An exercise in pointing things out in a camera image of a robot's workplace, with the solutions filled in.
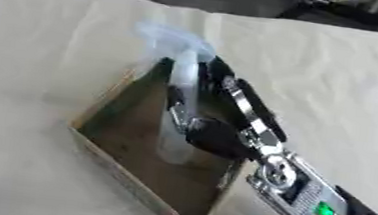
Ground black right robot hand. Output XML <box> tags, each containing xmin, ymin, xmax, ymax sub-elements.
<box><xmin>159</xmin><ymin>50</ymin><xmax>298</xmax><ymax>166</ymax></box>

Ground clear plastic spray bottle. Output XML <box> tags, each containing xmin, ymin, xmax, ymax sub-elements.
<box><xmin>120</xmin><ymin>19</ymin><xmax>220</xmax><ymax>167</ymax></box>

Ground open cardboard box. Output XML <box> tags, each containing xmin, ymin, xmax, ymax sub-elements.
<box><xmin>58</xmin><ymin>46</ymin><xmax>257</xmax><ymax>215</ymax></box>

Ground dark chair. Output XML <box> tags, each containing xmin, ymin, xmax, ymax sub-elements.
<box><xmin>276</xmin><ymin>0</ymin><xmax>378</xmax><ymax>34</ymax></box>

